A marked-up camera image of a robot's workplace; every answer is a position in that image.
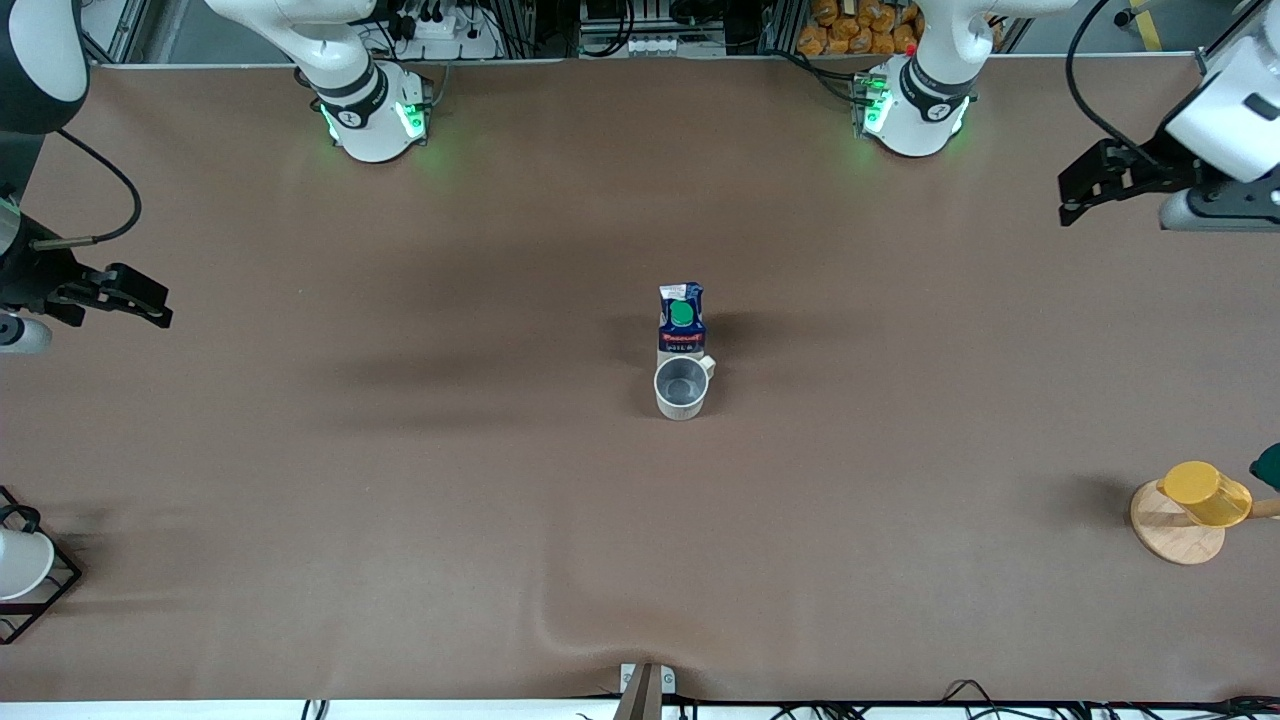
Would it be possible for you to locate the blue milk carton green cap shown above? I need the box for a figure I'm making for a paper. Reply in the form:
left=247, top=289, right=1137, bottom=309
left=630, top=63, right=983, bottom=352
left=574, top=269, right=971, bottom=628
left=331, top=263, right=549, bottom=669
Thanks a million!
left=657, top=282, right=707, bottom=369

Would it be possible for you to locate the white ceramic mug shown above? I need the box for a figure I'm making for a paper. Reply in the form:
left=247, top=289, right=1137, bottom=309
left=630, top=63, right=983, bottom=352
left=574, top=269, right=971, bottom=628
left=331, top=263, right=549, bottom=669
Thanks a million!
left=653, top=353, right=717, bottom=422

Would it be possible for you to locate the white cup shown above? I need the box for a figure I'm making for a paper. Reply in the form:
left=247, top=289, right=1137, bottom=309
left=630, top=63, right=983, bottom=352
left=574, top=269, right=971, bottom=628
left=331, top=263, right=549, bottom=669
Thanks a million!
left=0, top=527, right=55, bottom=601

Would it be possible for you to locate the yellow plastic cup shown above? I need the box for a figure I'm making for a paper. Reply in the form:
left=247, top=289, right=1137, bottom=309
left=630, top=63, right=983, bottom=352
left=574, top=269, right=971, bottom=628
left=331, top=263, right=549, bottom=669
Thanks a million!
left=1157, top=460, right=1253, bottom=528

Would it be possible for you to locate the round wooden cup stand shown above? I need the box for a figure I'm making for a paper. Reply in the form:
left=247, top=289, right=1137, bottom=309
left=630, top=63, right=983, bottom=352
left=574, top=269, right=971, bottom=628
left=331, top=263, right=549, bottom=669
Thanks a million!
left=1130, top=480, right=1280, bottom=566

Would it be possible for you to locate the bag of orange items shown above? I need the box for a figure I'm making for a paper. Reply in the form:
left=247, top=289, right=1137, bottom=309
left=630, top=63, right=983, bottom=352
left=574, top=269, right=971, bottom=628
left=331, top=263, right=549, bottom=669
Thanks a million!
left=797, top=0, right=923, bottom=57

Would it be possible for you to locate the white power strip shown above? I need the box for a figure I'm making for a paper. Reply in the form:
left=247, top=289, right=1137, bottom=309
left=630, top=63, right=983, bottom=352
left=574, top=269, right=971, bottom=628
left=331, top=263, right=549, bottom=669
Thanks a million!
left=398, top=8, right=503, bottom=61
left=580, top=33, right=727, bottom=58

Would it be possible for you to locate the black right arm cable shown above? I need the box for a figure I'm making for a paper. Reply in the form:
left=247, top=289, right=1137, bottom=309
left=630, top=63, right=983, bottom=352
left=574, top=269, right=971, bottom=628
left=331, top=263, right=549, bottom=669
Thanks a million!
left=30, top=128, right=143, bottom=251

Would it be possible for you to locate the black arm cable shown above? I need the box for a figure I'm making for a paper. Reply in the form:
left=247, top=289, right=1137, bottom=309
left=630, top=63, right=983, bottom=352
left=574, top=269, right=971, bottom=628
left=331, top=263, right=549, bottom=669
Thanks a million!
left=30, top=128, right=143, bottom=251
left=1064, top=0, right=1161, bottom=161

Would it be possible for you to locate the aluminium frame profile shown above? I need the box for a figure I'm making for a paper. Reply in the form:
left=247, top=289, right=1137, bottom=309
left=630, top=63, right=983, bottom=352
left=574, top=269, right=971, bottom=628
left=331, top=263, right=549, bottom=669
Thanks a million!
left=1195, top=0, right=1266, bottom=81
left=78, top=0, right=151, bottom=67

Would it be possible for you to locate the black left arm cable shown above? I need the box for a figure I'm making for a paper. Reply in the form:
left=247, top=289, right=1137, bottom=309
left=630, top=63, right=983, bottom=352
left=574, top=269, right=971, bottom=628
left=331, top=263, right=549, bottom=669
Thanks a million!
left=1064, top=0, right=1161, bottom=161

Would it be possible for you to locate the black wire rack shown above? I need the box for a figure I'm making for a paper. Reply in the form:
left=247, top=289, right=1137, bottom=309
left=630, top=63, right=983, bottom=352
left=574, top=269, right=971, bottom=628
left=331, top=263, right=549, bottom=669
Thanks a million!
left=0, top=485, right=83, bottom=646

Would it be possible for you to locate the grey table clamp mount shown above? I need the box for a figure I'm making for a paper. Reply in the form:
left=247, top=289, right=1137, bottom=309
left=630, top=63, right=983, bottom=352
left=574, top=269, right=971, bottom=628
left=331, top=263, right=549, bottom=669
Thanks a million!
left=612, top=662, right=677, bottom=720

